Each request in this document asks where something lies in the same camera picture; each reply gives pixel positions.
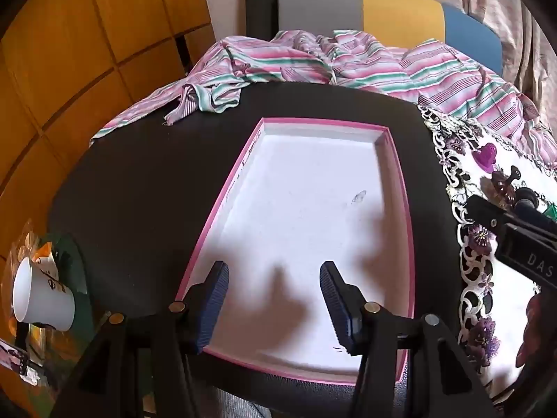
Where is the purple plastic dome piece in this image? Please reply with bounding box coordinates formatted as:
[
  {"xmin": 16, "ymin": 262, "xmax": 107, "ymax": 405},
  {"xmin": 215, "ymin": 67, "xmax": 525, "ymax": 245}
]
[{"xmin": 474, "ymin": 143, "xmax": 497, "ymax": 174}]

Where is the glass side table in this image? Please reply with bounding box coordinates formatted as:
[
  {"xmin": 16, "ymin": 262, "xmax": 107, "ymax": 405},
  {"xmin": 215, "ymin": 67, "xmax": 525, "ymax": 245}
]
[{"xmin": 0, "ymin": 231, "xmax": 115, "ymax": 405}]

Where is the beige patterned curtain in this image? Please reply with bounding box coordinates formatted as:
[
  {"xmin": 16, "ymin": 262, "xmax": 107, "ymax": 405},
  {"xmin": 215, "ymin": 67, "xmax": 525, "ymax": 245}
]
[{"xmin": 392, "ymin": 0, "xmax": 557, "ymax": 133}]

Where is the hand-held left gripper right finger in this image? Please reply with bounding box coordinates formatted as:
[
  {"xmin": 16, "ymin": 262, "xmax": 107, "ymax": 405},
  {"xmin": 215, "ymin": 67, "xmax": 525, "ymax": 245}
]
[{"xmin": 319, "ymin": 261, "xmax": 505, "ymax": 418}]

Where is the white floral lace tablecloth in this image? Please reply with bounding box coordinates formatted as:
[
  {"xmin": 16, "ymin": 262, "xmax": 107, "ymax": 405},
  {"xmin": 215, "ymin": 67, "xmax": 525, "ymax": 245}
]
[{"xmin": 418, "ymin": 104, "xmax": 557, "ymax": 401}]

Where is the black upright cushion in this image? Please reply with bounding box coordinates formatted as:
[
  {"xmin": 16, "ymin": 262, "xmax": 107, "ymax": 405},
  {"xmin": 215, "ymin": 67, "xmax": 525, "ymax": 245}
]
[{"xmin": 244, "ymin": 0, "xmax": 279, "ymax": 38}]

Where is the white paper cup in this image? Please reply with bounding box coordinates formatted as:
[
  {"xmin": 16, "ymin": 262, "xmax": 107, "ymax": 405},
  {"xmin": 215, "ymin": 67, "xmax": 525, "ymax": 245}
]
[{"xmin": 12, "ymin": 256, "xmax": 76, "ymax": 332}]

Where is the pink rimmed white tray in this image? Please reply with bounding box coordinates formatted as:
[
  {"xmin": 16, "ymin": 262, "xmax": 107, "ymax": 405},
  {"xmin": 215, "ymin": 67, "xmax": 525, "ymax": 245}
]
[{"xmin": 176, "ymin": 117, "xmax": 415, "ymax": 386}]

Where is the pink green striped cloth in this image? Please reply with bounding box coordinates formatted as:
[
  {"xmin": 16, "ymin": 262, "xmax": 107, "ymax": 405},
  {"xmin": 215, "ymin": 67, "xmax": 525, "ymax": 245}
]
[{"xmin": 89, "ymin": 30, "xmax": 557, "ymax": 170}]

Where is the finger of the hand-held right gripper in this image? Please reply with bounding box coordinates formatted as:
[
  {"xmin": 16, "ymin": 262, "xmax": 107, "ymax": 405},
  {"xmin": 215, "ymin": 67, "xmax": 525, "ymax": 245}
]
[
  {"xmin": 462, "ymin": 194, "xmax": 557, "ymax": 240},
  {"xmin": 515, "ymin": 187, "xmax": 557, "ymax": 227}
]

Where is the wooden panel cabinet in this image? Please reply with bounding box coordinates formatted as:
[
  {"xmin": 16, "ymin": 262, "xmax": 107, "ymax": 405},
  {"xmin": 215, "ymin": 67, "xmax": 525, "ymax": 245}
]
[{"xmin": 0, "ymin": 0, "xmax": 215, "ymax": 245}]

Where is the orange printed packet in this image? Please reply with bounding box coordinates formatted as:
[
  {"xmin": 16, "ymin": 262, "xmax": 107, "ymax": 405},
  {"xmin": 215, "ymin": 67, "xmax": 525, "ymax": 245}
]
[{"xmin": 9, "ymin": 222, "xmax": 59, "ymax": 273}]

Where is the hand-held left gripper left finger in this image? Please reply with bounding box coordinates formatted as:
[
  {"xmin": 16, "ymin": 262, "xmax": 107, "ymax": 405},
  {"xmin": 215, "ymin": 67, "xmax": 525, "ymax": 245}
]
[{"xmin": 50, "ymin": 261, "xmax": 230, "ymax": 418}]

